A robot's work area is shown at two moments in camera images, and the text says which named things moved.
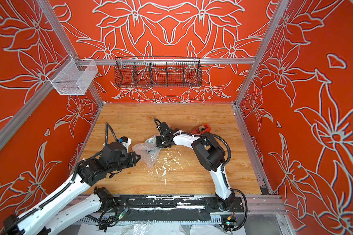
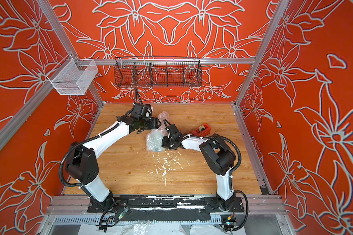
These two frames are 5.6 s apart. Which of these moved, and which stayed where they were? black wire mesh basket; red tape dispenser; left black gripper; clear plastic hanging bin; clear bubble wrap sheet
Moved: clear bubble wrap sheet; left black gripper
Stayed: clear plastic hanging bin; black wire mesh basket; red tape dispenser
